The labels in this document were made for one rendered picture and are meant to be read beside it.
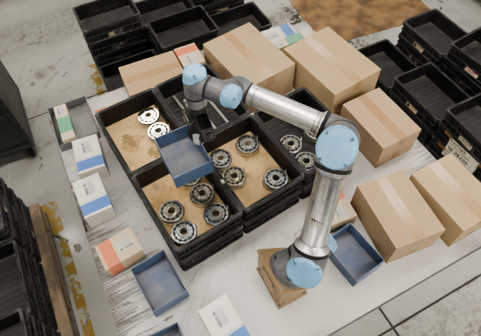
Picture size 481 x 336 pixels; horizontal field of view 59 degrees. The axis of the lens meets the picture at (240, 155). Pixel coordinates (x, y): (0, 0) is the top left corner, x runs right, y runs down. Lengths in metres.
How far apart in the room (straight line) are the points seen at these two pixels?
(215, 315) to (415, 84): 1.99
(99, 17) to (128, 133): 1.44
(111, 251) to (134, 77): 0.90
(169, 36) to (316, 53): 1.17
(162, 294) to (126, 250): 0.23
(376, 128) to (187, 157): 0.89
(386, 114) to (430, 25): 1.48
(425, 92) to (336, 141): 1.79
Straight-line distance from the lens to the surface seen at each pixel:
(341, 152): 1.22
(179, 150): 1.66
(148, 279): 1.83
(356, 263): 1.86
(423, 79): 3.04
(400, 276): 1.89
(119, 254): 1.82
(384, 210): 1.81
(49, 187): 3.08
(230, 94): 1.31
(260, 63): 2.19
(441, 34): 3.43
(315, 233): 1.35
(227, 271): 1.80
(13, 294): 2.39
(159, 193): 1.84
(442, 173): 1.99
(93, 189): 1.98
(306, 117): 1.38
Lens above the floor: 2.40
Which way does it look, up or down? 55 degrees down
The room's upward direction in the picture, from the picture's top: 2 degrees counter-clockwise
